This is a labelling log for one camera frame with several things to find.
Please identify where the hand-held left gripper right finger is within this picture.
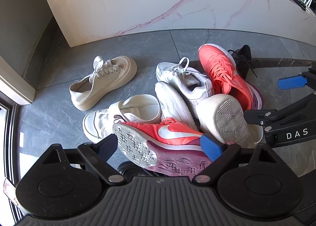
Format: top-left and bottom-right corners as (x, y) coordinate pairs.
(191, 133), (280, 184)

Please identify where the orange sneaker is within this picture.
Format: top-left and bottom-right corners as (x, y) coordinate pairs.
(112, 117), (213, 176)
(198, 43), (266, 112)

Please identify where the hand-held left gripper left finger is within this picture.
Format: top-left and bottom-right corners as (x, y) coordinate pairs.
(39, 133), (127, 184)

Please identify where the cream platform sneaker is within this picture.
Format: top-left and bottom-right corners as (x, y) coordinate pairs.
(69, 55), (138, 111)

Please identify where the sliding door frame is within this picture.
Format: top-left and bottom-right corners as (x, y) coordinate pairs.
(0, 90), (23, 226)

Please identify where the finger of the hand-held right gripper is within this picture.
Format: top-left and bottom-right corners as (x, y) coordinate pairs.
(277, 67), (316, 92)
(243, 93), (316, 130)

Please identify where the white strap sneaker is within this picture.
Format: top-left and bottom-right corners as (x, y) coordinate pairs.
(196, 93), (263, 149)
(83, 94), (162, 143)

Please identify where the white grey laced sneaker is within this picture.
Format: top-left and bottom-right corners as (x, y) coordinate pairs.
(154, 81), (200, 133)
(155, 57), (215, 108)

